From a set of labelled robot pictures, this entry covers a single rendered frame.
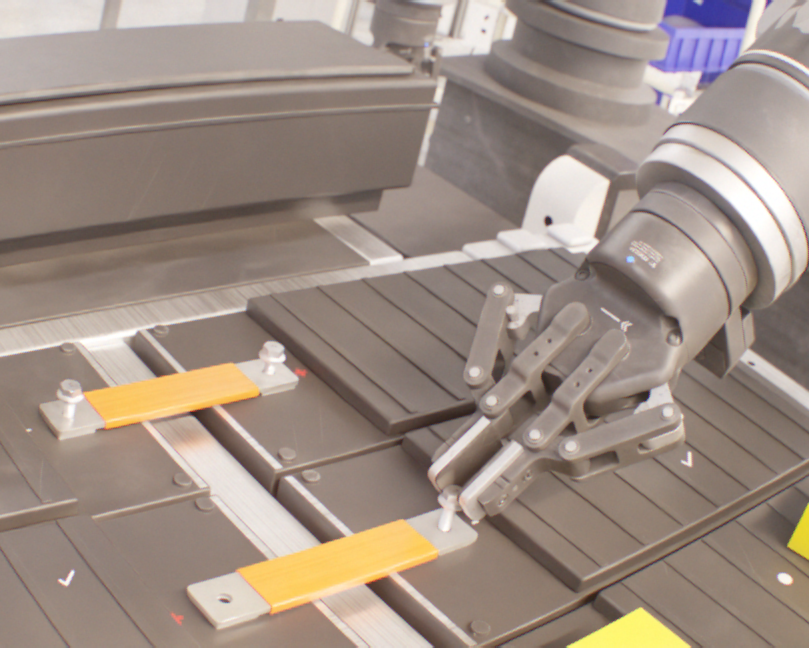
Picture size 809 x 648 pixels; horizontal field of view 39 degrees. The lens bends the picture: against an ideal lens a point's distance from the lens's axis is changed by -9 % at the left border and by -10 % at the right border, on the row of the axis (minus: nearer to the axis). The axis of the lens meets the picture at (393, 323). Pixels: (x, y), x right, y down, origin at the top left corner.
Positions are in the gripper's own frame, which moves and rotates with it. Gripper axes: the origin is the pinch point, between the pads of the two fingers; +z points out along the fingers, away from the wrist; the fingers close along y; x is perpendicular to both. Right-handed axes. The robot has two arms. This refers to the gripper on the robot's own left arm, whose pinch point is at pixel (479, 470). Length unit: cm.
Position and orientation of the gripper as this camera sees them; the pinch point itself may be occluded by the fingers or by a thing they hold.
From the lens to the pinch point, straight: 58.3
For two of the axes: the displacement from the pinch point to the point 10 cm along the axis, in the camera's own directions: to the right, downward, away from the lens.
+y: 6.3, 4.9, -6.1
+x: 3.0, 5.6, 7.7
